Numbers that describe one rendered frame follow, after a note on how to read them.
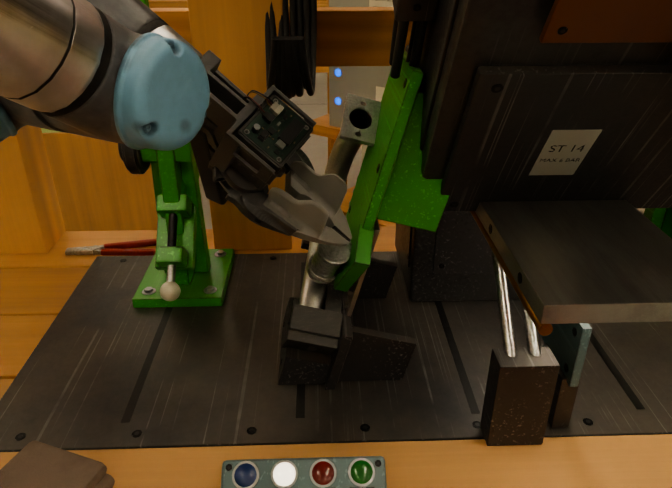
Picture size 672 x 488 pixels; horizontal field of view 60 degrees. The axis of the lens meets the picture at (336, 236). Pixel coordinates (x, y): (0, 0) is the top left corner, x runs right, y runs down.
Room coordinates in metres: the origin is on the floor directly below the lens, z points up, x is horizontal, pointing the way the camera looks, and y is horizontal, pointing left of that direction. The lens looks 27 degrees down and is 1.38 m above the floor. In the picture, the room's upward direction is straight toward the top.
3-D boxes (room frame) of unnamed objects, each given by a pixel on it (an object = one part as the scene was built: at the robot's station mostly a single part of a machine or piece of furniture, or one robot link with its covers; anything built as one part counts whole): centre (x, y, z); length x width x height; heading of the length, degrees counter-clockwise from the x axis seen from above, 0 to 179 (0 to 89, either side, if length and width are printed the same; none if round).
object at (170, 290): (0.69, 0.23, 0.96); 0.06 x 0.03 x 0.06; 2
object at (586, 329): (0.51, -0.25, 0.97); 0.10 x 0.02 x 0.14; 2
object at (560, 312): (0.57, -0.23, 1.11); 0.39 x 0.16 x 0.03; 2
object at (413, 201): (0.60, -0.08, 1.17); 0.13 x 0.12 x 0.20; 92
